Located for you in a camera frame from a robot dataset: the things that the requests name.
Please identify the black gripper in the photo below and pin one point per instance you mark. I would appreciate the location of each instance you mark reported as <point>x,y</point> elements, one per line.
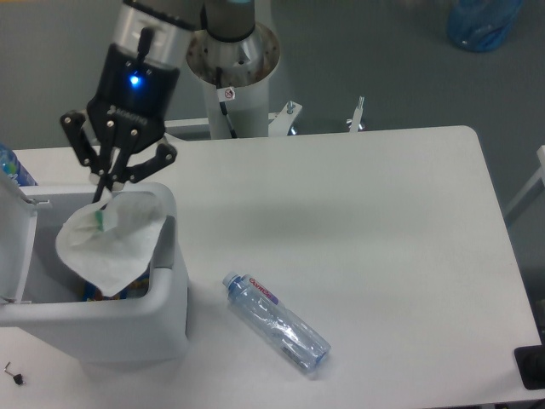
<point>131,95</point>

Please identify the white wrapper bag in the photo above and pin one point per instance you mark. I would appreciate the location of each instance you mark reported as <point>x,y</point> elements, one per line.
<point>110,243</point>

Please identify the clear plastic water bottle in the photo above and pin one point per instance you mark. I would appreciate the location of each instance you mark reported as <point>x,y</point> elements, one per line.
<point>285,331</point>

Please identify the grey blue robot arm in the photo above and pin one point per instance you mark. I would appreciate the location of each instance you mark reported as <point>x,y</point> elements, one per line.
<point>162,34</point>

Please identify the white plastic trash can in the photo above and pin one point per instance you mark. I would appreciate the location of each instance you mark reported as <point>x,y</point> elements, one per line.
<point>42,296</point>

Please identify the blue labelled bottle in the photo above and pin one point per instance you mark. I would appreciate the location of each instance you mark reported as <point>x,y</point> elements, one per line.
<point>14,169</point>

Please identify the blue yellow snack packet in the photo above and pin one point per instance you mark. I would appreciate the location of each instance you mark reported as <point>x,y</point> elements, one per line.
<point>136,289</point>

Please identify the white base strut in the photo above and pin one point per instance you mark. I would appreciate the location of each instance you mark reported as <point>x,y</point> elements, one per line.
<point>280,123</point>

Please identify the small hex key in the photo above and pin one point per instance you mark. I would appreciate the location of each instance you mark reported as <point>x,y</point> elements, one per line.
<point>6,369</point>

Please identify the blue plastic bag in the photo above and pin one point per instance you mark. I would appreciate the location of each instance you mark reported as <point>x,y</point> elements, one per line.
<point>481,26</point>

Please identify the black device at edge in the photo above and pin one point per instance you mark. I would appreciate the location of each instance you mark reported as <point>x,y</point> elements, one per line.
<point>530,361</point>

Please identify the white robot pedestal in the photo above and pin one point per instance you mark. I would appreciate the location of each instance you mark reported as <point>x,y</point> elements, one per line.
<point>235,79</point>

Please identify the white frame at right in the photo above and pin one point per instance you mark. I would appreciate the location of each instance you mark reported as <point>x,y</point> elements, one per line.
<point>527,194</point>

